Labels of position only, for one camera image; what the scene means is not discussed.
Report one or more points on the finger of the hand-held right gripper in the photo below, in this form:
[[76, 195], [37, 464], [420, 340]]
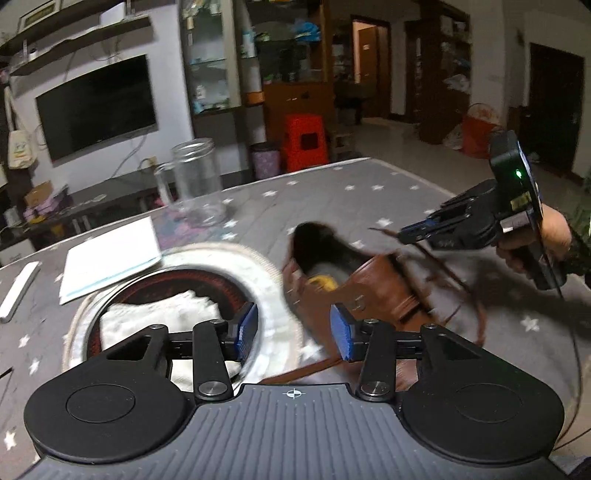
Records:
[[422, 231]]

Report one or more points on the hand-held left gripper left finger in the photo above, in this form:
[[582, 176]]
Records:
[[247, 330]]

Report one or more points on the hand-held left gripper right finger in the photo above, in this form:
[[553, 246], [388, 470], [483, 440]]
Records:
[[341, 336]]

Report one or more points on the brown shoelace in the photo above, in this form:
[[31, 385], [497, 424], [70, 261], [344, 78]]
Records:
[[443, 272]]

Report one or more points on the brown leather shoe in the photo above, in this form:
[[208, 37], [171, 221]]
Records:
[[369, 286]]

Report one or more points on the person's right forearm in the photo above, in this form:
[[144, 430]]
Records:
[[581, 230]]

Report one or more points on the person's right hand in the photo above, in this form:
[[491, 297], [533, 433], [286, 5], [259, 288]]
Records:
[[556, 233]]

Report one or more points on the red bag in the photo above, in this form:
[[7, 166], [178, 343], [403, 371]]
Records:
[[480, 131]]

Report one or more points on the white cloth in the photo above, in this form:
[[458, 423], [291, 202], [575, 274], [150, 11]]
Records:
[[152, 314]]

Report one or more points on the grey star-print tablecloth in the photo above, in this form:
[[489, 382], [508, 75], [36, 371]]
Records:
[[323, 198]]

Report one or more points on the dark wooden door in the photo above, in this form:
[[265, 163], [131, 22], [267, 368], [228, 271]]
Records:
[[556, 110]]

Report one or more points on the small wooden stool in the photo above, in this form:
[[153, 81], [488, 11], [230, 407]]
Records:
[[341, 144]]

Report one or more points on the red plastic stool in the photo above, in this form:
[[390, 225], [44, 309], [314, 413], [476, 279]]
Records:
[[304, 141]]

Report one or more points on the clear glass jar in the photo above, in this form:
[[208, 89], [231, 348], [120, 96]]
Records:
[[198, 184]]

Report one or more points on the white paper booklet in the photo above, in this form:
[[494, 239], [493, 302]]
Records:
[[108, 258]]

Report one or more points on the wooden room divider shelf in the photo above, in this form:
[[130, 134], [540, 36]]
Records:
[[445, 69]]

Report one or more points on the small clear glass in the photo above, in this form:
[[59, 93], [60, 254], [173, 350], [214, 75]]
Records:
[[164, 184]]

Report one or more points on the purple waste bin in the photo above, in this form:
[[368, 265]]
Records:
[[266, 161]]

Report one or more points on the wooden shelf cabinet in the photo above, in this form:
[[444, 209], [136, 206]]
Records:
[[291, 83]]

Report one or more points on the dark television stand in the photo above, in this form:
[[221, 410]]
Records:
[[92, 203]]

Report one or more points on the white flat stick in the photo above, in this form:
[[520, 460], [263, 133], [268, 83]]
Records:
[[18, 291]]

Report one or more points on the cardboard box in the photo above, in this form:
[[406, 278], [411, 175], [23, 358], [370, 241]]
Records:
[[39, 194]]

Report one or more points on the black flat television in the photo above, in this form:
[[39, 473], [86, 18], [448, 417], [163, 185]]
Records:
[[97, 108]]

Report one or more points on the glass display cabinet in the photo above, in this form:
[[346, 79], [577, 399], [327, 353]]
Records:
[[210, 55]]

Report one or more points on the beige tote bag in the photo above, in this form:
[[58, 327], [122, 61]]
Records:
[[21, 147]]

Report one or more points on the white box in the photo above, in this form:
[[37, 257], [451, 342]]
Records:
[[113, 14]]

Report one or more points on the framed picture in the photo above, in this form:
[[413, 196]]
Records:
[[40, 11]]

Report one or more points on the dark wall shelf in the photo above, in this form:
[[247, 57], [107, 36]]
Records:
[[69, 44]]

